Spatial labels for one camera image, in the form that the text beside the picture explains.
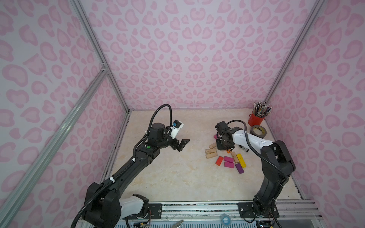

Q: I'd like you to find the natural wood block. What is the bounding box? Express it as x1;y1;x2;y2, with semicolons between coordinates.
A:
205;148;217;154
209;143;217;149
231;151;239;163
205;152;218;159

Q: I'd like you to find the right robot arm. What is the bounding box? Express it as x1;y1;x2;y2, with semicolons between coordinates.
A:
215;120;296;218

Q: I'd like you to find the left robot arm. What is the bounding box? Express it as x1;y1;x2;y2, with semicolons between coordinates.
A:
71;120;189;228

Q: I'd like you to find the magenta block upper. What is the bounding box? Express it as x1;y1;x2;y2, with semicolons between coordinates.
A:
224;156;234;163

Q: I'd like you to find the red block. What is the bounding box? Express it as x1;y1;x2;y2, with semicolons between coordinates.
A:
215;156;224;166

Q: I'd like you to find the magenta block lower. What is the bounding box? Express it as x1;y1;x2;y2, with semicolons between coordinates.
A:
224;161;235;169

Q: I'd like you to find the yellow block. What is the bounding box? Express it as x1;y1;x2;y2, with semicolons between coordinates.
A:
237;154;246;168

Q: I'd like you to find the purple block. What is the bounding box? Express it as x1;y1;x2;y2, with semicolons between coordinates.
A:
235;163;244;174

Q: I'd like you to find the dark tape roll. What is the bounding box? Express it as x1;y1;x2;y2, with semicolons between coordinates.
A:
250;125;267;139

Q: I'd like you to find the red pen cup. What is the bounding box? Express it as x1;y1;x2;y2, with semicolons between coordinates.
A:
248;114;265;126

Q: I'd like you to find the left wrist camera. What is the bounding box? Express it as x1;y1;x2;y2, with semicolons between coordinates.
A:
170;120;184;139

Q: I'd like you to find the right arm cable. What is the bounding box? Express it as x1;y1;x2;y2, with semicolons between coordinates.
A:
226;119;289;183

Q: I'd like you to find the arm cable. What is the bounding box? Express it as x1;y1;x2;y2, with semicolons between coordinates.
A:
70;104;174;228
226;119;289;183

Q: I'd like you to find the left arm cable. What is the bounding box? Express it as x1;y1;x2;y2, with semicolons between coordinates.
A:
70;104;174;228

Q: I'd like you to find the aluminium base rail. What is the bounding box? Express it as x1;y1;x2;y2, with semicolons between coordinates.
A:
77;199;329;228

